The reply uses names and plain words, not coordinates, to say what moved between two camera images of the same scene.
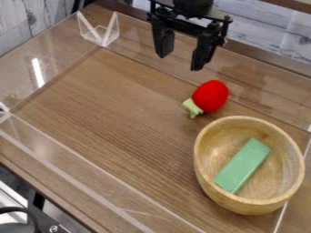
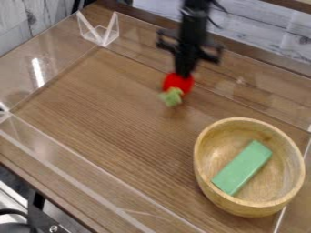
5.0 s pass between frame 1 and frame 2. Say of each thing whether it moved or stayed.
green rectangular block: stayed
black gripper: moved
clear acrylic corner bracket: stayed
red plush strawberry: moved
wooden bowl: stayed
